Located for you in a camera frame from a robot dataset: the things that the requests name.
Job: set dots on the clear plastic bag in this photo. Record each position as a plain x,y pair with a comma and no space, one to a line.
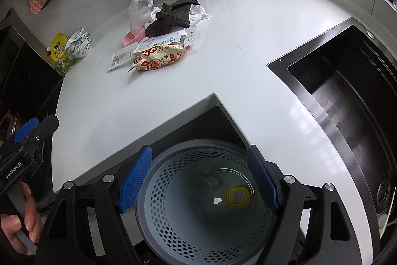
139,7

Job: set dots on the patterned ceramic bowl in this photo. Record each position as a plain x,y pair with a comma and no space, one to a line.
80,43

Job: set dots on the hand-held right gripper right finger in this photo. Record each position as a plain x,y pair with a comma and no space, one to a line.
263,182

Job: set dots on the white drink carton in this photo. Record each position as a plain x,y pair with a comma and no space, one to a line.
161,41

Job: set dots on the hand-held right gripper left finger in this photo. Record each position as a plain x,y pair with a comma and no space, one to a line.
136,181

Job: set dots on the black stove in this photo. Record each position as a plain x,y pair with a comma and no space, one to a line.
24,66

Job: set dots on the person's left hand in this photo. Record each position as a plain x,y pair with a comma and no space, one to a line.
31,215

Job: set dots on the yellow green pouch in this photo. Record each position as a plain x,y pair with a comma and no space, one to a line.
58,49

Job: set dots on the dark grey cloth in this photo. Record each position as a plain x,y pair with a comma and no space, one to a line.
173,16

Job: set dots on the orange patterned snack packet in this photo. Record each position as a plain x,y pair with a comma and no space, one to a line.
158,58

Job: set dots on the black kitchen sink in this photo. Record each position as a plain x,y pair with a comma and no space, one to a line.
356,97

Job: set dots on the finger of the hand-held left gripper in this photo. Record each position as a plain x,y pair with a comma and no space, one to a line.
26,128
46,127

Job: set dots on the pot with glass lid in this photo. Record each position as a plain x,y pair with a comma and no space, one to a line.
7,125

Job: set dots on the white strip package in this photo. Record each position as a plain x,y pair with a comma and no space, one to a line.
119,60

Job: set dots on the pink plastic dish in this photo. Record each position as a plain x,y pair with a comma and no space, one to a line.
130,38

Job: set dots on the white paper sheet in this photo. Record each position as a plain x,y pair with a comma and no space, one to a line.
200,15

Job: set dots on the grey perforated waste basket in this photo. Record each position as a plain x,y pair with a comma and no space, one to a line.
173,190

